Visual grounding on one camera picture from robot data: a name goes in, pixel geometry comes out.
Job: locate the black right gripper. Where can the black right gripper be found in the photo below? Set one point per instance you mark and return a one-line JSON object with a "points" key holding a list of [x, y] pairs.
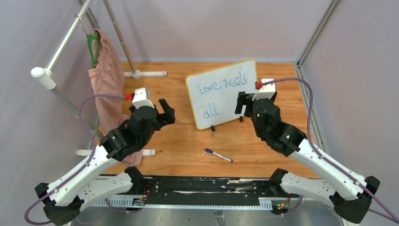
{"points": [[244, 99]]}

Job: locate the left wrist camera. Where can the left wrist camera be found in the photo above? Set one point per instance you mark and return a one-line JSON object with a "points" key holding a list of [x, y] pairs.
{"points": [[142, 98]]}

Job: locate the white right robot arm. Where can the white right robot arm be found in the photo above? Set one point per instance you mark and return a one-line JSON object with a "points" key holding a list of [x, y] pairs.
{"points": [[347, 192]]}

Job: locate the yellow framed whiteboard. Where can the yellow framed whiteboard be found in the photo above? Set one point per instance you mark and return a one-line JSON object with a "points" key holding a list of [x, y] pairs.
{"points": [[213, 93]]}

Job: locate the green clothes hanger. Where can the green clothes hanger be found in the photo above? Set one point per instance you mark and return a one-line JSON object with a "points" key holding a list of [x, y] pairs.
{"points": [[93, 46]]}

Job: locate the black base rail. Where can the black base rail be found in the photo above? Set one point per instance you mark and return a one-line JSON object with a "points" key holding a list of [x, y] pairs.
{"points": [[210, 193]]}

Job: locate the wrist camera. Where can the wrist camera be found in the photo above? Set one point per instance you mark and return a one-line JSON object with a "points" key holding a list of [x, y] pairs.
{"points": [[142, 98], [265, 90]]}

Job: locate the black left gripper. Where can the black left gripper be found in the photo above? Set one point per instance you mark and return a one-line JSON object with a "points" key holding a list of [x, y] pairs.
{"points": [[167, 117]]}

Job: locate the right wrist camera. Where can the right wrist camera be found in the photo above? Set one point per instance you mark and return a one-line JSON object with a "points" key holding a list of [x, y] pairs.
{"points": [[265, 90]]}

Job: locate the white whiteboard marker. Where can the white whiteboard marker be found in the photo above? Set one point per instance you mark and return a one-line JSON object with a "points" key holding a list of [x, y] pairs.
{"points": [[223, 157]]}

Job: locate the pink hanging garment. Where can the pink hanging garment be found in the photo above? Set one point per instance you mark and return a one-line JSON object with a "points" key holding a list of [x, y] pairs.
{"points": [[107, 77]]}

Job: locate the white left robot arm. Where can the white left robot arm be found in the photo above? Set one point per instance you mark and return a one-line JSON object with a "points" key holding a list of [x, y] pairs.
{"points": [[65, 198]]}

